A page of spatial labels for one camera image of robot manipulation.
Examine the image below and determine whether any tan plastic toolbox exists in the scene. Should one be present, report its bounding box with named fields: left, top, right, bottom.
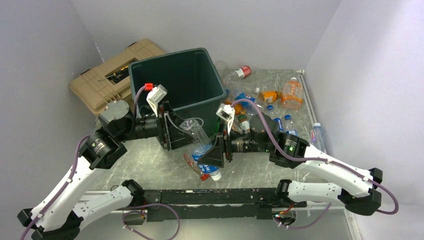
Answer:
left=69, top=38, right=166, bottom=116

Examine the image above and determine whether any amber orange tea bottle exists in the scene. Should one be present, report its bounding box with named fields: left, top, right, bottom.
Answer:
left=224, top=97, right=246, bottom=115

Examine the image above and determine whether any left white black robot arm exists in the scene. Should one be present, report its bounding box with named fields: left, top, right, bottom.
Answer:
left=17, top=100, right=194, bottom=240

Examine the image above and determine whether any clear bottle by wall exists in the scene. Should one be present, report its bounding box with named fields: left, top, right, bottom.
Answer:
left=310, top=122, right=326, bottom=153

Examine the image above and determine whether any dark green plastic bin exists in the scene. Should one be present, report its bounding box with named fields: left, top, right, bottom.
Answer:
left=128, top=48, right=227, bottom=149

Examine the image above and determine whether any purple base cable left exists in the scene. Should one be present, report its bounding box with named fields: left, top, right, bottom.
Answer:
left=121, top=203, right=181, bottom=240

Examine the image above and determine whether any clear bottle blue label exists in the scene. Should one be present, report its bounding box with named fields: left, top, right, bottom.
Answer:
left=187, top=129, right=222, bottom=181

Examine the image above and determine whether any orange juice bottle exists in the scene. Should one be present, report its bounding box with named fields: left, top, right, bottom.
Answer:
left=257, top=91, right=282, bottom=104

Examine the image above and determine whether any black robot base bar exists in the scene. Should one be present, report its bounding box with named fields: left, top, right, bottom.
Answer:
left=141, top=187, right=307, bottom=222

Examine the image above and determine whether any aluminium frame rail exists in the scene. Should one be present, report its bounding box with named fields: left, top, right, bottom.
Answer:
left=296, top=70, right=321, bottom=135

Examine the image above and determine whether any small clear bottle red cap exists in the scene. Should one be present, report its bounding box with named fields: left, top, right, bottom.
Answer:
left=183, top=153, right=210, bottom=181

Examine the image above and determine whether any clear bottle red label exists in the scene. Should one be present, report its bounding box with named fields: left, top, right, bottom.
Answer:
left=222, top=65, right=254, bottom=83

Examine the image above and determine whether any large orange label bottle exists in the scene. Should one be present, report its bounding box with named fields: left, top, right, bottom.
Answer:
left=281, top=77, right=304, bottom=110

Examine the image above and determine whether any blue label water bottle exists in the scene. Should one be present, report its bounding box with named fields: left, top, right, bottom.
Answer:
left=266, top=104, right=284, bottom=132

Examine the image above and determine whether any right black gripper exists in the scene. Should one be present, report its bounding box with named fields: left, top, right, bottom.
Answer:
left=197, top=120, right=271, bottom=168

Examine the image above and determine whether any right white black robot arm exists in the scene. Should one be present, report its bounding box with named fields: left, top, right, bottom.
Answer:
left=199, top=115, right=383, bottom=216

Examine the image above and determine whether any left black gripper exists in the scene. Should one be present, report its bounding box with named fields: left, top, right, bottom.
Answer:
left=116, top=101, right=200, bottom=151

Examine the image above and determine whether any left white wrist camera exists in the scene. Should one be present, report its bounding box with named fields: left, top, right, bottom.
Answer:
left=146, top=84, right=168, bottom=117

